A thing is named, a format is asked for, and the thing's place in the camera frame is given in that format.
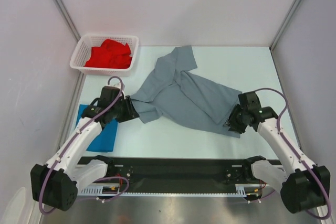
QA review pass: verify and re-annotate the folded blue t shirt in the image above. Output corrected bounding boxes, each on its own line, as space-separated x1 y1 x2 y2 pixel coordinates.
87 120 118 153

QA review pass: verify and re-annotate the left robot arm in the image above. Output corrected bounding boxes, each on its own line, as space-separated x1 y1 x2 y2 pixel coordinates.
30 86 139 215

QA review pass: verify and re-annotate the grey t shirt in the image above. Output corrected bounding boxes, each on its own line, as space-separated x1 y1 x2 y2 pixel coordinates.
131 46 241 138

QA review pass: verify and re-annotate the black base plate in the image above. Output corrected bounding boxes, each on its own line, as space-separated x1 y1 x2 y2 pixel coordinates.
105 156 263 188

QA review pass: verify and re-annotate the red t shirt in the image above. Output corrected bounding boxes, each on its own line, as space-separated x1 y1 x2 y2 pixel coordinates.
84 39 132 69

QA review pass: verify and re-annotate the aluminium corner post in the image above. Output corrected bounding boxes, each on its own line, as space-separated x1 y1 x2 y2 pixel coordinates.
269 0 303 52
52 0 81 41

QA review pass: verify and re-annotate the white plastic basket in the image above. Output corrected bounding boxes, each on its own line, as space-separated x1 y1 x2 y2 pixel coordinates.
70 34 139 77

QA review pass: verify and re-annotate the left aluminium corner post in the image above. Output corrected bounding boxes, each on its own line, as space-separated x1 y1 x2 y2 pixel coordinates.
52 0 81 41

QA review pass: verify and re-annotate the white slotted cable duct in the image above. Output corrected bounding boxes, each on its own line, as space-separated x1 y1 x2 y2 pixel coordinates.
78 183 261 198

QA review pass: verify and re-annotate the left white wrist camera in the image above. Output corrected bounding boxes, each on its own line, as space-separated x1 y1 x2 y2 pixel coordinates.
105 82 124 92

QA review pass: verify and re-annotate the right aluminium corner post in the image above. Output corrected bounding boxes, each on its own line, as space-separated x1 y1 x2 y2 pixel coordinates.
269 0 303 52

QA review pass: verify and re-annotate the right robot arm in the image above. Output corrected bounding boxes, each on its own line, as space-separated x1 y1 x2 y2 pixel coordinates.
225 91 332 220

